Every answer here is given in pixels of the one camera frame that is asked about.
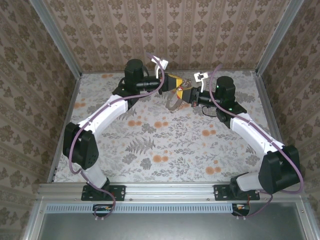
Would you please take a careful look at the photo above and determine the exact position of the silver keyring chain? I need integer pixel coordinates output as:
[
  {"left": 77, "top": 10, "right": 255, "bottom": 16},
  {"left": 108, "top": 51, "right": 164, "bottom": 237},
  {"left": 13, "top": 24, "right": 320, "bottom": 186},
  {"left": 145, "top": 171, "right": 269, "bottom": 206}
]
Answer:
[{"left": 165, "top": 77, "right": 193, "bottom": 111}]

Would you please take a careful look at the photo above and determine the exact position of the floral patterned table cover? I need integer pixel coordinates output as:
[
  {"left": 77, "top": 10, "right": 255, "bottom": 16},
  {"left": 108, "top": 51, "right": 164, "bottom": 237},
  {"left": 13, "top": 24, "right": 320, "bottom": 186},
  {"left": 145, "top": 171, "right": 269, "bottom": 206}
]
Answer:
[{"left": 53, "top": 70, "right": 286, "bottom": 183}]

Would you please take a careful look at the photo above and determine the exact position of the black connector box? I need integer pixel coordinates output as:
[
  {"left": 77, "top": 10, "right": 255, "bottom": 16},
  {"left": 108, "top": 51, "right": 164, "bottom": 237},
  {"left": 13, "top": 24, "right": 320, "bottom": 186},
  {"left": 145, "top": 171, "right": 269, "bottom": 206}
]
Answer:
[
  {"left": 92, "top": 203, "right": 114, "bottom": 218},
  {"left": 231, "top": 203, "right": 251, "bottom": 217}
]

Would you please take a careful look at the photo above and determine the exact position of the grey metal panel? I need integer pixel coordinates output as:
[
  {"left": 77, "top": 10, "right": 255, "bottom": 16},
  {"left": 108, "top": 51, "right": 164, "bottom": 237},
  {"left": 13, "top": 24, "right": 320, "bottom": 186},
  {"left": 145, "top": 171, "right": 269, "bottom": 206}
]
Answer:
[{"left": 37, "top": 212, "right": 311, "bottom": 240}]

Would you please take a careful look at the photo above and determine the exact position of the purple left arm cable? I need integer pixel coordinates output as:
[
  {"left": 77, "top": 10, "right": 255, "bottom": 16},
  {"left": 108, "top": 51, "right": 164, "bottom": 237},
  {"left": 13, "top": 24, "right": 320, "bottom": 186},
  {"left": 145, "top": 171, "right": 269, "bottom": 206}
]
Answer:
[{"left": 68, "top": 52, "right": 166, "bottom": 219}]

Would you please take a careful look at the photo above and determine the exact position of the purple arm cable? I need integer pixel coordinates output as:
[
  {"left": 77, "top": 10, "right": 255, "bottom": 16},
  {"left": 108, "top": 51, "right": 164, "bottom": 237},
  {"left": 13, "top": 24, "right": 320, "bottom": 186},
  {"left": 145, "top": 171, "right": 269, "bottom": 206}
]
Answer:
[
  {"left": 68, "top": 52, "right": 166, "bottom": 219},
  {"left": 208, "top": 63, "right": 305, "bottom": 218}
]

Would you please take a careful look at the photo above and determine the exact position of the thin black right gripper cable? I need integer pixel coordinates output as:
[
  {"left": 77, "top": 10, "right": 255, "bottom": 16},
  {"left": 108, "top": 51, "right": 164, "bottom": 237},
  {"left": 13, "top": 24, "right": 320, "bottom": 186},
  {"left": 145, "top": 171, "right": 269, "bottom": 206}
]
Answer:
[{"left": 201, "top": 104, "right": 219, "bottom": 117}]

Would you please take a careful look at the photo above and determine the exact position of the aluminium side rail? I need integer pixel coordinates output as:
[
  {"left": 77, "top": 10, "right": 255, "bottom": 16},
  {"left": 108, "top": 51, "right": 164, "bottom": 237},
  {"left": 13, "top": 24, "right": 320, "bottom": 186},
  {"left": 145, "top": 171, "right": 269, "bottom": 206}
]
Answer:
[
  {"left": 251, "top": 70, "right": 296, "bottom": 183},
  {"left": 46, "top": 73, "right": 82, "bottom": 185}
]

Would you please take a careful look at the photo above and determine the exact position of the aluminium frame post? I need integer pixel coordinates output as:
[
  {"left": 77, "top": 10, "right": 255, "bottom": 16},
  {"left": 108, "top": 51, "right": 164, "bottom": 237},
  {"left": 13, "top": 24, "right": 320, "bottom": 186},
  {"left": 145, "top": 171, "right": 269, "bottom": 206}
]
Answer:
[
  {"left": 29, "top": 0, "right": 83, "bottom": 79},
  {"left": 255, "top": 0, "right": 306, "bottom": 76}
]

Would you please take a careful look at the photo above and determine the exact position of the aluminium frame rail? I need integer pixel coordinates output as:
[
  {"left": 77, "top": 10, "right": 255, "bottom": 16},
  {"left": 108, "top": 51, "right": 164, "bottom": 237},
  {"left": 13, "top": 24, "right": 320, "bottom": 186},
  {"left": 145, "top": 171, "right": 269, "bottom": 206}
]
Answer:
[{"left": 36, "top": 181, "right": 306, "bottom": 202}]

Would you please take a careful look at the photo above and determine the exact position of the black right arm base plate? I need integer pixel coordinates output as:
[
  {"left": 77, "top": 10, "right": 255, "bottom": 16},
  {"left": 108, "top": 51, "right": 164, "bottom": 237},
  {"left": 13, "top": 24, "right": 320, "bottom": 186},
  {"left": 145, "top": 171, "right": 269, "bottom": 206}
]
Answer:
[{"left": 213, "top": 184, "right": 261, "bottom": 202}]

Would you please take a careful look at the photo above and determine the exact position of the grey slotted cable duct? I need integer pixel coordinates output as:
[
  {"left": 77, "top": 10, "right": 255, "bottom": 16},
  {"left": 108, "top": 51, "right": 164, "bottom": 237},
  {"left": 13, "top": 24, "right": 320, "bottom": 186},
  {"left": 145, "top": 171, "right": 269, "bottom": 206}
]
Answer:
[{"left": 46, "top": 202, "right": 251, "bottom": 214}]

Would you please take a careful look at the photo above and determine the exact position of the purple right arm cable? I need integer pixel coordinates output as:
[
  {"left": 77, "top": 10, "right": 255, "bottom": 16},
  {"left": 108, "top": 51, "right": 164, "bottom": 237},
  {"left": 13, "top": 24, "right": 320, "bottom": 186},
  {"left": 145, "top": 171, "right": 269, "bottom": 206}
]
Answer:
[{"left": 208, "top": 63, "right": 305, "bottom": 218}]

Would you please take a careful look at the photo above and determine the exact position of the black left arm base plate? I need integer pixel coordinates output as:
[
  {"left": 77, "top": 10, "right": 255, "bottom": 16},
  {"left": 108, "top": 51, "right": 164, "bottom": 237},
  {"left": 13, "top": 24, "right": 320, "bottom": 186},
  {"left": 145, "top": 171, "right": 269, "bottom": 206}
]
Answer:
[{"left": 81, "top": 184, "right": 126, "bottom": 202}]

